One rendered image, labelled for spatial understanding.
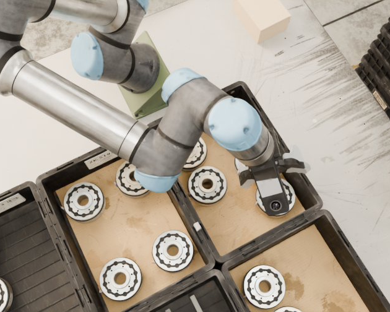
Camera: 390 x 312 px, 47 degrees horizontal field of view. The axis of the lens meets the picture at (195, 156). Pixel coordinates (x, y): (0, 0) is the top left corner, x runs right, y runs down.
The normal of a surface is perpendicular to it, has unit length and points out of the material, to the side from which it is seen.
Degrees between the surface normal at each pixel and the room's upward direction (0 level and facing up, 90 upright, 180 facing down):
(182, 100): 40
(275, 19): 0
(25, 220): 0
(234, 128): 22
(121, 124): 12
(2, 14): 64
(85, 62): 48
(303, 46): 0
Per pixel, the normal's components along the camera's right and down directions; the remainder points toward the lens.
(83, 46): -0.63, 0.11
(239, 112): -0.35, -0.26
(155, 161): -0.18, 0.28
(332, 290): 0.01, -0.35
